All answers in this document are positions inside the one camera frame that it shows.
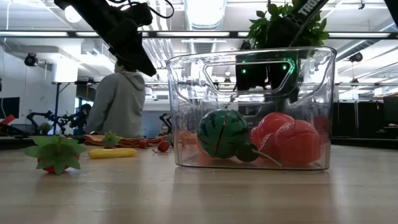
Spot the black horizontal frame bar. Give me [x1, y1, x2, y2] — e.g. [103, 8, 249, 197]
[0, 30, 398, 40]

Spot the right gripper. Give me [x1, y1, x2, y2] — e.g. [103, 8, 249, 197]
[234, 49, 301, 105]

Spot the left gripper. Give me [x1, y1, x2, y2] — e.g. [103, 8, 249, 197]
[104, 17, 158, 78]

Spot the green potted plant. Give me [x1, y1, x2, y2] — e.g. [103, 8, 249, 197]
[248, 0, 330, 50]

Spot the dark green round toy fruit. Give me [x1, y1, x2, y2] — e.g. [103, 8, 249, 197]
[234, 140, 283, 168]

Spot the black cabinet row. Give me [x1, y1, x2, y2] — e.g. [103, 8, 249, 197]
[332, 95, 398, 141]

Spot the black flat monitor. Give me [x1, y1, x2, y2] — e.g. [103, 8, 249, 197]
[0, 96, 21, 119]

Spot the red toy radish with stem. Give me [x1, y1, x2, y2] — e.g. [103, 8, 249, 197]
[152, 140, 170, 154]

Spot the silver ceiling air duct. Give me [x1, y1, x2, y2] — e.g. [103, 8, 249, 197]
[183, 0, 228, 30]

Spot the small potted plant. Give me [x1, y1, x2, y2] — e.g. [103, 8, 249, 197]
[37, 122, 53, 135]

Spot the orange folded cloth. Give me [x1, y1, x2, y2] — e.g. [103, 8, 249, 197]
[83, 134, 167, 149]

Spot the person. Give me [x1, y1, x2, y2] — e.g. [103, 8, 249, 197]
[83, 58, 147, 139]
[70, 103, 93, 135]

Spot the toy watermelon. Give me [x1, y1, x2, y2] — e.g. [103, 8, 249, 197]
[197, 108, 250, 159]

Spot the yellow toy banana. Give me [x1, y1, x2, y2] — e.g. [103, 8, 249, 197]
[88, 147, 138, 160]

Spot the toy strawberry with fabric leaves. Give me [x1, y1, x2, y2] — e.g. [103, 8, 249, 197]
[22, 134, 88, 176]

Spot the red toy tomato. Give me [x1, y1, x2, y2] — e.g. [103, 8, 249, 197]
[250, 111, 295, 156]

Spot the large red toy strawberry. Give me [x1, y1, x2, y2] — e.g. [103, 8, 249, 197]
[273, 119, 323, 165]

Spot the clear plastic storage container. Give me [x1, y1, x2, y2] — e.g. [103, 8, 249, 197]
[166, 45, 338, 171]

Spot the small radish with green leaves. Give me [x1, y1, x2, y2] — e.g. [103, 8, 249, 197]
[101, 130, 123, 149]

